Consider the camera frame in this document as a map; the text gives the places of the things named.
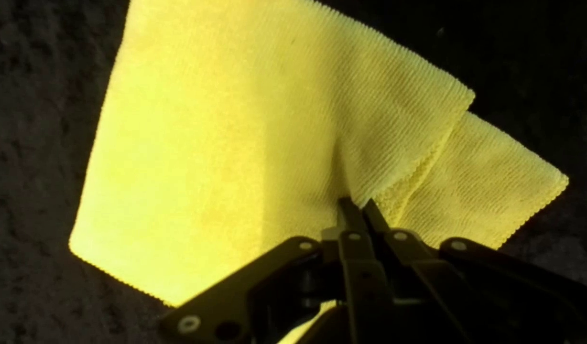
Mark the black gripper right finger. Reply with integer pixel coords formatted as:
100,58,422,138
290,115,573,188
362,201,395,241

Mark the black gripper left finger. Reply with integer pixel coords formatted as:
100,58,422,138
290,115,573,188
337,198,370,243

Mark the yellow microfiber cloth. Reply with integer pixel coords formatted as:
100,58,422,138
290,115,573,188
68,0,573,310

